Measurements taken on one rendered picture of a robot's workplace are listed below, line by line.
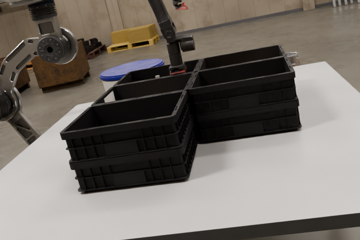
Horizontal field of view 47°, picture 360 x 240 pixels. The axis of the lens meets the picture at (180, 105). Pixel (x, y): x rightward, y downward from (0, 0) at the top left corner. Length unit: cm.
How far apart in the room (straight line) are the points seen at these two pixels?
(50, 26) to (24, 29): 1076
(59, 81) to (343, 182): 661
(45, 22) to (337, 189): 164
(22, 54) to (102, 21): 972
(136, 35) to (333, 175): 982
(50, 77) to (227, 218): 659
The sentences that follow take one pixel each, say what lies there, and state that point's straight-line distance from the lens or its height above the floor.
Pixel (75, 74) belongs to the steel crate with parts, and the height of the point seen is 22.
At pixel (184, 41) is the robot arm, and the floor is 106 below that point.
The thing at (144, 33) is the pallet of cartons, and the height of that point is 32.
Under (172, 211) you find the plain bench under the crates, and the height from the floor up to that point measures 70.
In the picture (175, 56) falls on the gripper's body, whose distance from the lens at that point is 190.
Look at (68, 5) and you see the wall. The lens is 1238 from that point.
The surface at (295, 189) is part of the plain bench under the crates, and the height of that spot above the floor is 70.
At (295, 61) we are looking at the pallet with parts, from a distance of 455.
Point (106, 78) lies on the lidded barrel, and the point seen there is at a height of 70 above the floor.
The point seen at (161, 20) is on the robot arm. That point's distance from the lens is 186.
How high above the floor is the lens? 131
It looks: 16 degrees down
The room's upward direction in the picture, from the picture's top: 12 degrees counter-clockwise
